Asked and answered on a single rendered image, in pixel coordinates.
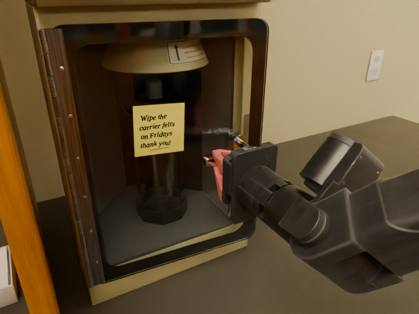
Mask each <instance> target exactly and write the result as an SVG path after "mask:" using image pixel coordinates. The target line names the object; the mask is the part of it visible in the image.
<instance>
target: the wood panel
mask: <svg viewBox="0 0 419 314"><path fill-rule="evenodd" d="M0 219H1V223H2V226H3V229H4V233H5V235H6V239H7V243H8V245H9V248H10V251H11V255H12V259H13V261H14V265H15V267H16V271H17V274H18V277H19V281H20V283H21V287H22V291H23V293H24V297H25V299H26V303H27V307H28V309H29V313H30V314H60V311H59V306H58V302H57V297H56V293H55V287H54V282H53V278H52V272H51V267H50V263H49V258H48V254H47V249H46V243H45V240H44V234H43V230H42V225H41V219H40V215H39V210H38V206H37V201H36V197H35V194H34V189H33V186H32V181H31V177H30V174H29V169H28V166H27V161H26V157H25V154H24V149H23V146H22V141H21V137H20V134H19V129H18V126H17V121H16V117H15V114H14V109H13V106H12V101H11V97H10V94H9V89H8V86H7V82H6V77H5V74H4V69H3V66H2V62H1V57H0Z"/></svg>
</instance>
